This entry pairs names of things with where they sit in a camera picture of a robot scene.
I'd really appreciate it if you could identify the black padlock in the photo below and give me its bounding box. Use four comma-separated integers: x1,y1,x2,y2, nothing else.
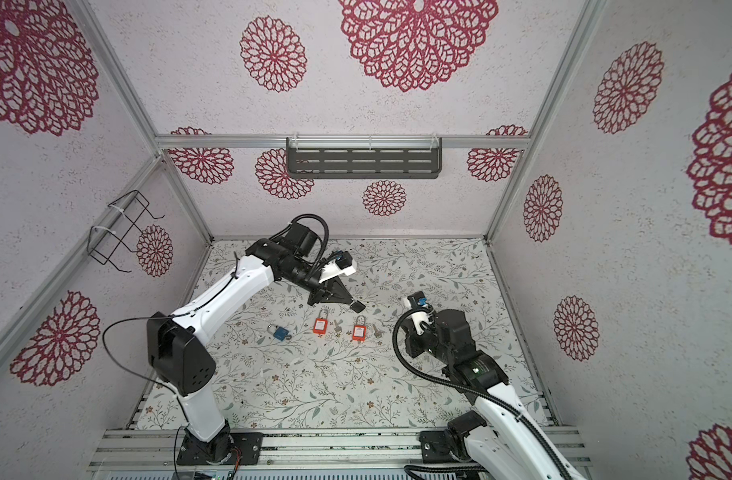
349,301,365,313

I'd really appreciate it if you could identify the red padlock with warning label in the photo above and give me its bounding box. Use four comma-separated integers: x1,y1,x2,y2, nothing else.
312,308,329,336

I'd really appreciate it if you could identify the red padlock with property label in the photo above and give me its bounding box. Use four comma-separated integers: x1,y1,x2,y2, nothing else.
351,315,368,342

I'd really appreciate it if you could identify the blue padlock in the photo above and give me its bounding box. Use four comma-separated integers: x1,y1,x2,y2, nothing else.
267,325,292,342

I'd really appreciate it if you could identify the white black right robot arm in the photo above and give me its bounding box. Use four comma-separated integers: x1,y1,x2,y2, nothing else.
391,293,584,479

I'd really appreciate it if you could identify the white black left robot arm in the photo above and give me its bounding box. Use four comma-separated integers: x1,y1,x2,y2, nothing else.
145,214,364,465

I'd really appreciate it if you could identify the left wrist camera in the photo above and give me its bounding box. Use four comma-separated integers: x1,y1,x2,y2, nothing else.
319,251,357,283

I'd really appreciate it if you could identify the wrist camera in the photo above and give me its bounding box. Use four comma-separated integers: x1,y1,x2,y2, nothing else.
319,251,357,283
403,291,434,335

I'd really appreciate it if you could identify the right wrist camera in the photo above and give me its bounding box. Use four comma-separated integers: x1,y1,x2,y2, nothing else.
403,291,434,335

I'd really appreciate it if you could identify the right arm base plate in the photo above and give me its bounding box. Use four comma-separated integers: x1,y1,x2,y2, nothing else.
419,426,502,464

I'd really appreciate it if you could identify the grey metal wall shelf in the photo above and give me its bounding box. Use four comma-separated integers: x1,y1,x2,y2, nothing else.
286,136,443,180

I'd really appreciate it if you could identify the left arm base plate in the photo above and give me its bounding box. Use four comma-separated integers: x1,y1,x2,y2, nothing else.
176,431,264,466

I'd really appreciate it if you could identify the black wire wall basket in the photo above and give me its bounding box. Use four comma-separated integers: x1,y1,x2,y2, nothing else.
86,189,164,274

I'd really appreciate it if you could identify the aluminium front rail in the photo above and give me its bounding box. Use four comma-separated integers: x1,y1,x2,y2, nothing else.
86,427,594,472

